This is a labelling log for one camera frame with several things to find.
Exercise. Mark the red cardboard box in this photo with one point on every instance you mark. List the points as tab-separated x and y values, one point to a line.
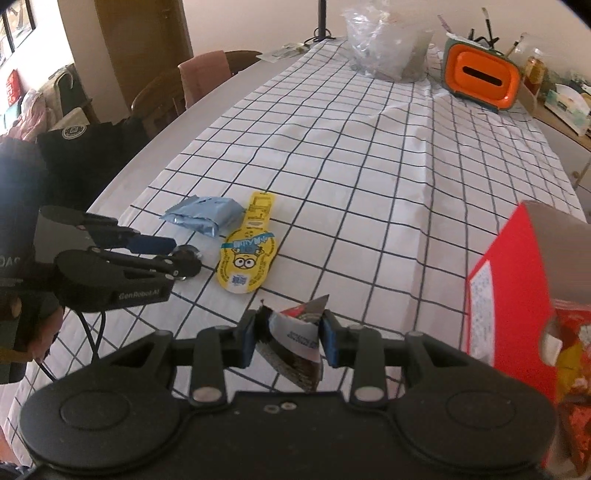
512	295

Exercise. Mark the grey bag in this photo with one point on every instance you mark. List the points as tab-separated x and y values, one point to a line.
69	94

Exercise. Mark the dark foil snack packet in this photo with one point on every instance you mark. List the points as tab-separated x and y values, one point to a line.
295	341

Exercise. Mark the brushes in holder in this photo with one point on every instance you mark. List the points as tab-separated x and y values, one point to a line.
487	23

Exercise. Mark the white checked tablecloth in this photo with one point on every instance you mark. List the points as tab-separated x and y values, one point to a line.
346	161

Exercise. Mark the dark wooden chair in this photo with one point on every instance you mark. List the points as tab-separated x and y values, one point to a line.
157	97

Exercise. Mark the pink cloth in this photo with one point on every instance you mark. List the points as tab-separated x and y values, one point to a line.
23	115

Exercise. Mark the person's left hand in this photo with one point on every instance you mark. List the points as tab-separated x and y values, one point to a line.
44	331

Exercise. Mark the clear plastic bag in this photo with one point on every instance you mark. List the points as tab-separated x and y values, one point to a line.
383	46

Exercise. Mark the flat plastic packet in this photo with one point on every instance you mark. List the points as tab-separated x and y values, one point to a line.
281	51

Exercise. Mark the black bag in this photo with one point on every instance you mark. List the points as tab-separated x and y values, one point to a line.
92	152

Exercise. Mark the framed wall picture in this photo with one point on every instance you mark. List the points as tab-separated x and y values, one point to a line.
18	23

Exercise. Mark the person's left forearm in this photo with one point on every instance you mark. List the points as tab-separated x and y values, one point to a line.
21	194

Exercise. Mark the small round black snack cup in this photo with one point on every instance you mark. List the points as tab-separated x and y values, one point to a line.
189	264

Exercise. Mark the amber glass jar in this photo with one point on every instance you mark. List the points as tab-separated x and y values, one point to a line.
533	69

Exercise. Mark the yellow cartoon snack packet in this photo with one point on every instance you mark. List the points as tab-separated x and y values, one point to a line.
247	258

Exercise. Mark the white and green tissue box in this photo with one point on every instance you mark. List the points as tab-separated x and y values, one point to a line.
565	104

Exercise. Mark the wooden door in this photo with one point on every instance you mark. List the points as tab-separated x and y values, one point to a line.
138	46

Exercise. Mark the pink towel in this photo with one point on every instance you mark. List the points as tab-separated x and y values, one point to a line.
203	76

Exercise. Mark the black stand pole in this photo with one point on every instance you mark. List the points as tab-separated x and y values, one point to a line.
322	14

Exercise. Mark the orange and green container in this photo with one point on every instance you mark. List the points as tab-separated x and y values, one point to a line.
480	74

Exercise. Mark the light blue snack packet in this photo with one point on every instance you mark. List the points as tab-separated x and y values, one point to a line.
203	214

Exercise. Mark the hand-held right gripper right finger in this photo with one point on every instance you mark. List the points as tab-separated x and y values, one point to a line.
330	342

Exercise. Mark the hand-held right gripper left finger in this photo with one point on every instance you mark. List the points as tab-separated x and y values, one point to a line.
247	338

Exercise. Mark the red striped snack bag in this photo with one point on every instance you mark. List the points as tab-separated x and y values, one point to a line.
577	415

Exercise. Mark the silver foil snack packet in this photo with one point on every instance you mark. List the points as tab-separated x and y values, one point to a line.
551	344

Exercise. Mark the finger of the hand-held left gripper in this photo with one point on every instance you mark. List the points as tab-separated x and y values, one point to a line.
138	262
152	243

